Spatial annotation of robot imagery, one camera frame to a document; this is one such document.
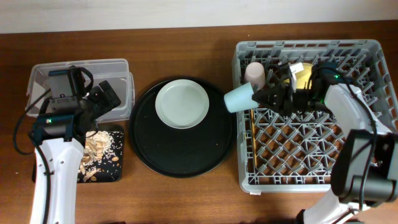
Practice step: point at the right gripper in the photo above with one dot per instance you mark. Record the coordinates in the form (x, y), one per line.
(285, 98)

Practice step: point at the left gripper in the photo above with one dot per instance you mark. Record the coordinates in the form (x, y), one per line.
(104, 105)

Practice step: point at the wooden chopstick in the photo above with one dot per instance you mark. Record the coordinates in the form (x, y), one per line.
(255, 159)
(252, 126)

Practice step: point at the pink cup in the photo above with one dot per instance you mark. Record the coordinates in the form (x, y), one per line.
(255, 75)

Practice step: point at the light blue cup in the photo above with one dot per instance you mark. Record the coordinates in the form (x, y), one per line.
(240, 99)

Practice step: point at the yellow bowl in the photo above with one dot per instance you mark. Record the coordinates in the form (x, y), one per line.
(301, 73)

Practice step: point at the food scraps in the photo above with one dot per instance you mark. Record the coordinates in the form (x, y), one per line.
(102, 157)

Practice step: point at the grey round plate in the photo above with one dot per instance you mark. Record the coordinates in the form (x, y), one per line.
(182, 104)

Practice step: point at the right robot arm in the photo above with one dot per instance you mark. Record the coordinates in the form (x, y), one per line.
(365, 172)

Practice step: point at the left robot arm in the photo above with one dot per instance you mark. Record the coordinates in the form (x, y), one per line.
(69, 110)

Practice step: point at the clear plastic waste bin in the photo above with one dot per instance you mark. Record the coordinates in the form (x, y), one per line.
(114, 70)

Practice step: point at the grey dishwasher rack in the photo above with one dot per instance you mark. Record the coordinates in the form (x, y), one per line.
(297, 153)

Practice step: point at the white label on bin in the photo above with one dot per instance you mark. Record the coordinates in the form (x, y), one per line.
(37, 91)

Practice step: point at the black rectangular tray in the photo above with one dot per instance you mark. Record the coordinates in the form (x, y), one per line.
(64, 157)

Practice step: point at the round black serving tray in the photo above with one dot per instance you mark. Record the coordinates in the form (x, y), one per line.
(182, 153)

